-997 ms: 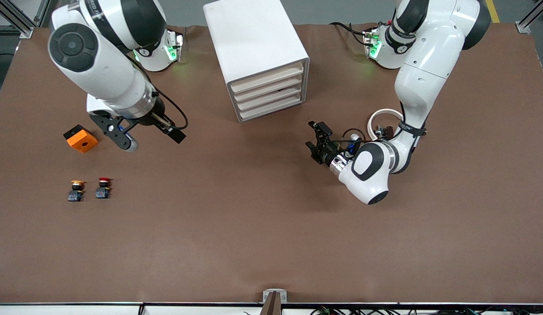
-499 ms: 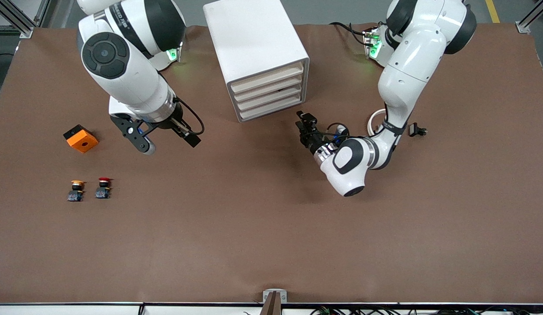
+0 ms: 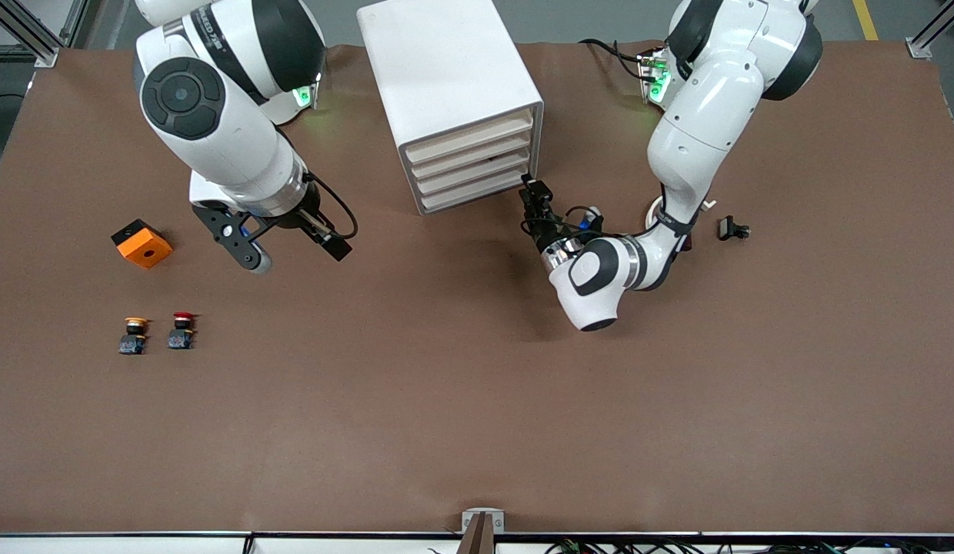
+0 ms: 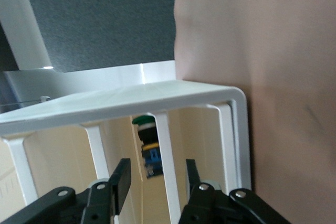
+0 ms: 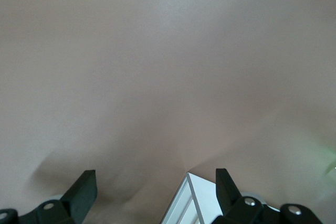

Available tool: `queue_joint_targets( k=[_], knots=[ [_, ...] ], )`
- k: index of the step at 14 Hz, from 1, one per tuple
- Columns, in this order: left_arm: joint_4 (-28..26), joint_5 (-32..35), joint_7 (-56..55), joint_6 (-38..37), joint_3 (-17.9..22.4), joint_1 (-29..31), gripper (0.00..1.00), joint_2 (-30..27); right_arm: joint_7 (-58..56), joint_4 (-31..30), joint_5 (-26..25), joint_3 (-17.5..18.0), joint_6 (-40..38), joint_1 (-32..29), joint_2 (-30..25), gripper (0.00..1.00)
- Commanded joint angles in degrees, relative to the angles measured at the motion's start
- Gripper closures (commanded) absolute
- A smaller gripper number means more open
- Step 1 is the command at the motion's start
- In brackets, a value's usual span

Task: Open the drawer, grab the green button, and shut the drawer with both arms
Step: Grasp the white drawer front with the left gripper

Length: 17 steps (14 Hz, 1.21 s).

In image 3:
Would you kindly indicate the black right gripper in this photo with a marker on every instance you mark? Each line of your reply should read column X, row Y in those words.
column 308, row 215

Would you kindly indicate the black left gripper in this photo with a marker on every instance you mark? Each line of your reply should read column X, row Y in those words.
column 544, row 230

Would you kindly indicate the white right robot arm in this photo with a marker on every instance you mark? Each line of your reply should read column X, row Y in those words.
column 215, row 115

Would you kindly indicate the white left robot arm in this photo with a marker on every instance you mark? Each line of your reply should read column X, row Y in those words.
column 700, row 131

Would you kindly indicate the red push button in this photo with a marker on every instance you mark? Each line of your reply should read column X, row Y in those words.
column 181, row 335

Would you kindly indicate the yellow push button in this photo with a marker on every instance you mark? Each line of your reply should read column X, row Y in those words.
column 132, row 338

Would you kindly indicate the orange box with hole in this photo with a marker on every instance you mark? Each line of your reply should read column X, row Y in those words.
column 145, row 250

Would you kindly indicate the brown table cover mat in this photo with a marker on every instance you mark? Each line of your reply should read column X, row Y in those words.
column 477, row 385

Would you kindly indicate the brown small switch component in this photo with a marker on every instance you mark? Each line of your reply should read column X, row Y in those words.
column 688, row 242

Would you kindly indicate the black small switch component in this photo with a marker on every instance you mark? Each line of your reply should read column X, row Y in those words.
column 728, row 228

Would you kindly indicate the grey camera bracket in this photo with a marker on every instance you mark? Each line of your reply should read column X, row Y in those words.
column 468, row 517

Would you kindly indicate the aluminium frame profile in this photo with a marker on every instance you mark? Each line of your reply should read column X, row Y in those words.
column 919, row 50
column 50, row 55

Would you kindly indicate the white table edge rail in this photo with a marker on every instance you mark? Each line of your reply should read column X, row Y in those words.
column 138, row 546

